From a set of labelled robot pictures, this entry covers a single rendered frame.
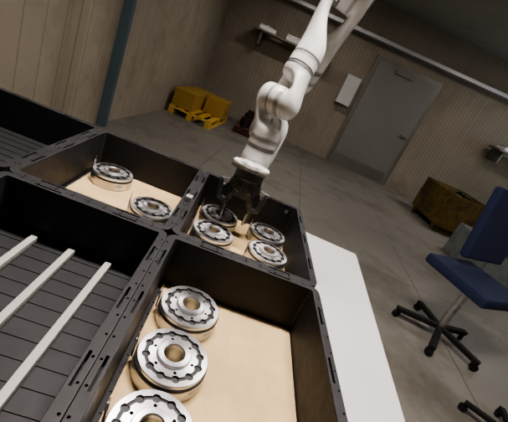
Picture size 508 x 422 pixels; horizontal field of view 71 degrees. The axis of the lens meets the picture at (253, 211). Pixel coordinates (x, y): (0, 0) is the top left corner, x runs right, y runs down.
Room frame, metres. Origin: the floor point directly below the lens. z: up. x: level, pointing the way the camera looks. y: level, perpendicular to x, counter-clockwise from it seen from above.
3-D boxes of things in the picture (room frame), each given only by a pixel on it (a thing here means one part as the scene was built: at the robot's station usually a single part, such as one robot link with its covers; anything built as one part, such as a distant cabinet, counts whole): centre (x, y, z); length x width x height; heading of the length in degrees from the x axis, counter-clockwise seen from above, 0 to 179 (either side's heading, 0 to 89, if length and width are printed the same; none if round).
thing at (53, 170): (0.74, 0.30, 0.87); 0.40 x 0.30 x 0.11; 7
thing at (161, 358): (0.38, 0.02, 0.86); 0.05 x 0.05 x 0.01
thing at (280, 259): (0.79, -0.08, 0.86); 0.10 x 0.10 x 0.01
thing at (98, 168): (0.85, 0.38, 0.86); 0.10 x 0.10 x 0.01
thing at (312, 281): (0.78, 0.00, 0.92); 0.40 x 0.30 x 0.02; 7
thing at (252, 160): (0.85, 0.05, 1.05); 0.11 x 0.09 x 0.06; 0
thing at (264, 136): (0.88, 0.06, 1.15); 0.09 x 0.07 x 0.15; 64
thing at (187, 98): (6.07, 1.52, 0.20); 1.12 x 0.75 x 0.40; 1
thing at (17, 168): (0.74, 0.30, 0.92); 0.40 x 0.30 x 0.02; 7
